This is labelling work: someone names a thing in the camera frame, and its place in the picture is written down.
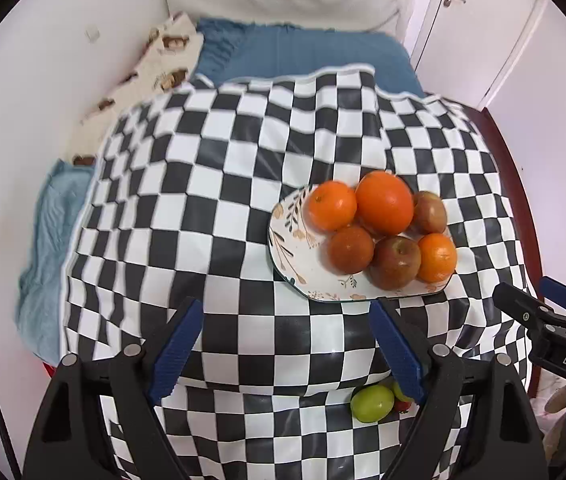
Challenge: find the orange on plate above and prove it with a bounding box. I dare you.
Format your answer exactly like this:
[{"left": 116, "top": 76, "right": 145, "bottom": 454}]
[{"left": 306, "top": 180, "right": 358, "bottom": 232}]

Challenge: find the small orange mandarin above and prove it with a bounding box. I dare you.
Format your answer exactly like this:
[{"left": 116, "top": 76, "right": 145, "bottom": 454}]
[{"left": 417, "top": 233, "right": 458, "bottom": 284}]

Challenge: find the red-brown apple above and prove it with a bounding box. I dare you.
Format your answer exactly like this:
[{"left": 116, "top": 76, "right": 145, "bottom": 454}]
[{"left": 368, "top": 236, "right": 421, "bottom": 290}]

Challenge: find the white door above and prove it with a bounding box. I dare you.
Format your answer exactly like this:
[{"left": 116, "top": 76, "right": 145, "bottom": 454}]
[{"left": 412, "top": 0, "right": 548, "bottom": 110}]

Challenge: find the large green apple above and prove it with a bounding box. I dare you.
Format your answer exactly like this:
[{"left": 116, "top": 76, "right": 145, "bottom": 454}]
[{"left": 391, "top": 380, "right": 413, "bottom": 403}]

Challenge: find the dark orange mandarin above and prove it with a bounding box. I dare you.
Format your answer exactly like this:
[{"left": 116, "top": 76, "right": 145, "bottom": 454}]
[{"left": 326, "top": 224, "right": 375, "bottom": 274}]

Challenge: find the small green apple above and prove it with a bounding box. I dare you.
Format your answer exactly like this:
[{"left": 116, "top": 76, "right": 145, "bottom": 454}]
[{"left": 350, "top": 384, "right": 395, "bottom": 424}]

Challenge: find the red cherry tomato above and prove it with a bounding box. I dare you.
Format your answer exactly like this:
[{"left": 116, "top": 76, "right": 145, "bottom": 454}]
[{"left": 394, "top": 400, "right": 412, "bottom": 413}]

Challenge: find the light blue towel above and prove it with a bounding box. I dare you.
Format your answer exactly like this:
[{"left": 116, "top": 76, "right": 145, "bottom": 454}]
[{"left": 15, "top": 159, "right": 94, "bottom": 366}]

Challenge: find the bear print pillow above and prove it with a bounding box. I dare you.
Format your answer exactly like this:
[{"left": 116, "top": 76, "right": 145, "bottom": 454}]
[{"left": 65, "top": 13, "right": 204, "bottom": 162}]

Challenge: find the blue bed sheet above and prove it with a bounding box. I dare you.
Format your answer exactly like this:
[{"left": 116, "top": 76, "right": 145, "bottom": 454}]
[{"left": 195, "top": 18, "right": 425, "bottom": 98}]

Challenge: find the brownish apple on plate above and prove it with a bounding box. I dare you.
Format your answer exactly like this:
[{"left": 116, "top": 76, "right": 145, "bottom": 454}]
[{"left": 411, "top": 191, "right": 448, "bottom": 234}]

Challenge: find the large orange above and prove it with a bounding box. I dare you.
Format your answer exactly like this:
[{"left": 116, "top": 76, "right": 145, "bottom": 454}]
[{"left": 356, "top": 170, "right": 414, "bottom": 235}]

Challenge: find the floral ceramic plate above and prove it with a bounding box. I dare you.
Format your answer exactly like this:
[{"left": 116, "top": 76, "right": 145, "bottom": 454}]
[{"left": 268, "top": 184, "right": 450, "bottom": 302}]

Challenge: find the black white checkered cloth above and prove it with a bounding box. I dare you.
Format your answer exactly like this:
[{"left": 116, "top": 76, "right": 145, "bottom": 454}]
[{"left": 59, "top": 66, "right": 530, "bottom": 479}]

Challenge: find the wall socket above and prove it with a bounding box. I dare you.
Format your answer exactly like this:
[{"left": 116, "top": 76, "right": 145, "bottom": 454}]
[{"left": 85, "top": 27, "right": 100, "bottom": 42}]

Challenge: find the dark red bed frame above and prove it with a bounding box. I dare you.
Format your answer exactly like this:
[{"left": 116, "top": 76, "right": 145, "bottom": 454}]
[{"left": 463, "top": 106, "right": 544, "bottom": 299}]

